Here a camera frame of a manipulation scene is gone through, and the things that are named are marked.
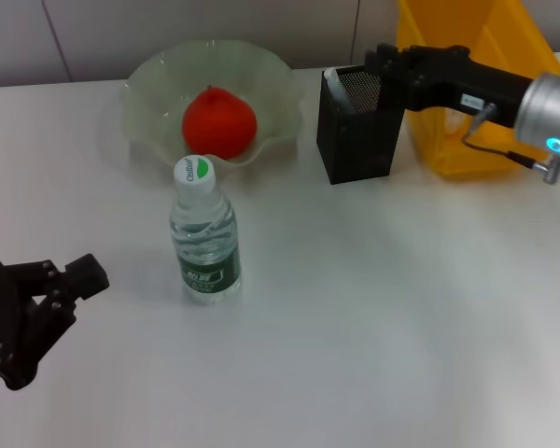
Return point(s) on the black mesh pen holder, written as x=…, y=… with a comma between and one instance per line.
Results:
x=359, y=144

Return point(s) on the yellow plastic bin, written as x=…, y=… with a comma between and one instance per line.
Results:
x=494, y=56

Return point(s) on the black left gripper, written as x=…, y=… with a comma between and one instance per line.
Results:
x=9, y=317

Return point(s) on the green utility knife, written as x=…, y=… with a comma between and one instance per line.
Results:
x=338, y=91

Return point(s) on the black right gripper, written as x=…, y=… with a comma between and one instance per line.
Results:
x=448, y=79

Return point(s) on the clear green-label water bottle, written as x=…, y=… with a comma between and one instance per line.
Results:
x=205, y=233

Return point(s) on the white paper ball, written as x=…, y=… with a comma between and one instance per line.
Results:
x=455, y=123

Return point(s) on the pale green wavy fruit plate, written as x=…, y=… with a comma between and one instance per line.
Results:
x=275, y=102

